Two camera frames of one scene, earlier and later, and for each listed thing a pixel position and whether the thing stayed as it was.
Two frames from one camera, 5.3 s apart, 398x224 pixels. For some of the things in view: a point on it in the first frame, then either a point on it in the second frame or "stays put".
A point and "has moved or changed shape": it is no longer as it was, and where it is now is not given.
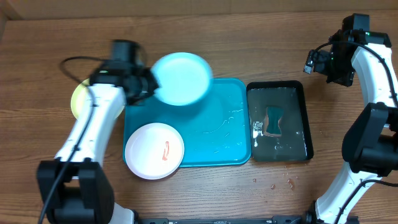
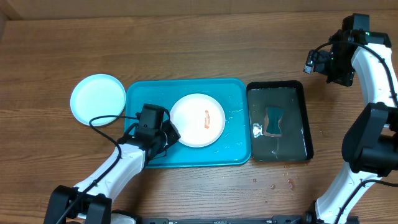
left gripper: x=154 y=84 → x=173 y=134
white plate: x=154 y=150 → x=199 y=119
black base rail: x=280 y=219 stays put
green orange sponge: x=272 y=128 stays put
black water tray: x=295 y=144 stays put
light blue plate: x=184 y=79 has moved or changed shape
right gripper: x=322 y=60 stays put
